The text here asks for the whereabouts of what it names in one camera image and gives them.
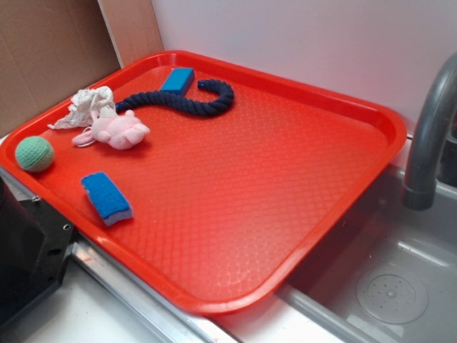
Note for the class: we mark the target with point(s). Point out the green textured ball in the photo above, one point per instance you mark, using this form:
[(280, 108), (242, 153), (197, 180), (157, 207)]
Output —
[(34, 154)]

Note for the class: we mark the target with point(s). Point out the crumpled white paper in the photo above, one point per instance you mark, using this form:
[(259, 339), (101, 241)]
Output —
[(83, 104)]

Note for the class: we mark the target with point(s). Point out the grey plastic sink basin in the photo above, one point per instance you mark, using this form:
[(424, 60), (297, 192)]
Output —
[(383, 273)]

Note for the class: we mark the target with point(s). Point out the blue scrubbing sponge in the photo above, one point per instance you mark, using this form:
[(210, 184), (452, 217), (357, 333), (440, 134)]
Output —
[(108, 201)]

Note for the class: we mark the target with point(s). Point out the grey sink faucet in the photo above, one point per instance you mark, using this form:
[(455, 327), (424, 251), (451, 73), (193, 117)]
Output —
[(432, 156)]

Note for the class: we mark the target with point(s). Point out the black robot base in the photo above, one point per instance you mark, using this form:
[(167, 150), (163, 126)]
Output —
[(36, 241)]

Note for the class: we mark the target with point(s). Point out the silver metal rail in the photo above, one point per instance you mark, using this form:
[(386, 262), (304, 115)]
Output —
[(100, 302)]

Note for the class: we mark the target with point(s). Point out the blue rectangular block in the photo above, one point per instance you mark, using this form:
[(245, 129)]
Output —
[(178, 81)]

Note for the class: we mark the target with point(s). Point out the brown cardboard panel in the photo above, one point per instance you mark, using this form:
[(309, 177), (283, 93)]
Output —
[(51, 49)]

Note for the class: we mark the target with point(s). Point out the red plastic tray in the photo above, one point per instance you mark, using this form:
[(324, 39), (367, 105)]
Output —
[(224, 208)]

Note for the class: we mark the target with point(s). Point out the pink plush toy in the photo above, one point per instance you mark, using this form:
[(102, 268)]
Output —
[(121, 132)]

